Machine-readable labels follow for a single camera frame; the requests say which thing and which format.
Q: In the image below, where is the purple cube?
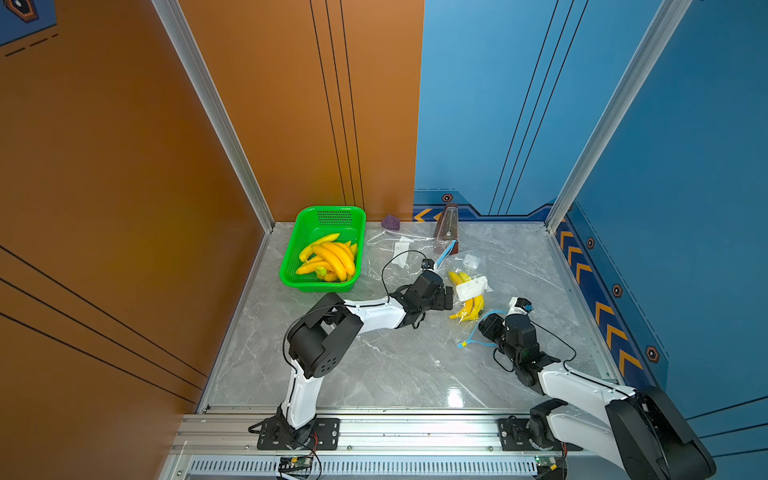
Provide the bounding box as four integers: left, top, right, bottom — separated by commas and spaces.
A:
380, 214, 401, 232

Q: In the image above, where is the green circuit board left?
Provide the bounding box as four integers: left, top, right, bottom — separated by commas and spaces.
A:
277, 455, 314, 479

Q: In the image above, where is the aluminium rail base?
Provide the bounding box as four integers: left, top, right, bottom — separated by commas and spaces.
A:
158, 403, 628, 479

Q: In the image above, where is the yellow banana bunch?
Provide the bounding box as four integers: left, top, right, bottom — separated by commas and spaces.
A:
448, 271, 487, 322
295, 236, 357, 283

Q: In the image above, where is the green circuit board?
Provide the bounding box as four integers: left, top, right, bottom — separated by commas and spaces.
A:
277, 455, 314, 479
534, 456, 568, 480

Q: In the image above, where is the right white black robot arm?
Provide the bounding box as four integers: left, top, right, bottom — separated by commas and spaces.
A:
479, 310, 717, 479

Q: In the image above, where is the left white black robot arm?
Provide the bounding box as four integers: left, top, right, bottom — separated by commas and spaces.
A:
276, 269, 454, 447

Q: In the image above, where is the green circuit board right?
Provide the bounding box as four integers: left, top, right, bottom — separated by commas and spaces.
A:
534, 456, 568, 480

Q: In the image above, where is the clear zip-top bag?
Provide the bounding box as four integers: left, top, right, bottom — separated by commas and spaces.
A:
440, 251, 502, 350
363, 230, 449, 296

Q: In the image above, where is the green plastic basket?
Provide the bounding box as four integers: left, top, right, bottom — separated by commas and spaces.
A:
279, 206, 367, 292

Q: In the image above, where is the small white object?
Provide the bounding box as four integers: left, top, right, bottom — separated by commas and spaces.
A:
462, 254, 482, 270

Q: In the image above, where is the single yellow banana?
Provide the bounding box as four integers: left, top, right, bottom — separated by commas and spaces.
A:
322, 242, 356, 278
298, 232, 342, 263
311, 245, 348, 281

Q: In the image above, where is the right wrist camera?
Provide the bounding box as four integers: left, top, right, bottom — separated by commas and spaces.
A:
507, 297, 533, 315

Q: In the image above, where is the brown wooden metronome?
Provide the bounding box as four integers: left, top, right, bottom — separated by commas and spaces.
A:
433, 203, 459, 255

